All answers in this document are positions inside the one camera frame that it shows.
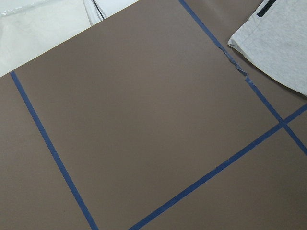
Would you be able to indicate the clear plastic bag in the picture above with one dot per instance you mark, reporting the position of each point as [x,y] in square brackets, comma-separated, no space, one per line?
[29,28]

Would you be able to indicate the grey cartoon print t-shirt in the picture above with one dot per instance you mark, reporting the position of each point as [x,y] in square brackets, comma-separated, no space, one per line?
[274,39]

